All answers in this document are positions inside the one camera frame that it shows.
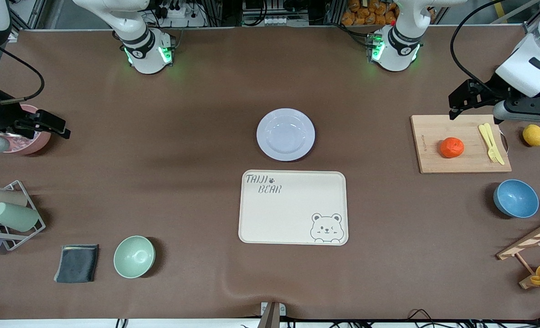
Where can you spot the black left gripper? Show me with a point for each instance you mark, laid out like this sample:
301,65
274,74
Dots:
496,89

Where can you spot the lavender round plate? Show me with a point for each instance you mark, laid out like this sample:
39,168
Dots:
285,134

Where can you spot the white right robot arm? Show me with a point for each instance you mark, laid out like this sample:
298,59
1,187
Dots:
144,50

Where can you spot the pink bowl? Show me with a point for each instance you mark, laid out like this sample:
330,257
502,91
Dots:
33,143

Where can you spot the wooden cutting board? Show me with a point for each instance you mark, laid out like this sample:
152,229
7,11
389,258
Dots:
438,132

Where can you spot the yellow lemon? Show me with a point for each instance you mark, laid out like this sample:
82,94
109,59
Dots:
534,135

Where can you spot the beige cup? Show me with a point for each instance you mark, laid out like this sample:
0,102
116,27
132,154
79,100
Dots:
5,198

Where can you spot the sage green cup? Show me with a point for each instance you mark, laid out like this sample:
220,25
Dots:
14,217

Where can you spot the blue bowl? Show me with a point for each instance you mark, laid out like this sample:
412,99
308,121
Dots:
516,198

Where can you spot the orange fruit pile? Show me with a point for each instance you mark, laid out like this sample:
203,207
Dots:
370,13

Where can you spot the dark grey folded cloth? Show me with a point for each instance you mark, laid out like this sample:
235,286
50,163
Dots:
76,264

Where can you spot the wooden mug rack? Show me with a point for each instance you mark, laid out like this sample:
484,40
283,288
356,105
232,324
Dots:
532,239

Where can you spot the mint green bowl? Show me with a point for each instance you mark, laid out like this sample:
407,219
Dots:
134,256

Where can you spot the white power strip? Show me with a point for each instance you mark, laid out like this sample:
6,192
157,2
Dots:
183,11

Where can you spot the cream bear print tray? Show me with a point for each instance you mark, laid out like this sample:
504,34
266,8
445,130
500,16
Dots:
292,207

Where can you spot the brown table cover mat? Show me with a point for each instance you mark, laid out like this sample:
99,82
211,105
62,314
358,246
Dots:
206,282

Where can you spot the metal table clamp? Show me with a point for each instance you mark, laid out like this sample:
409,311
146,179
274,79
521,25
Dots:
270,314

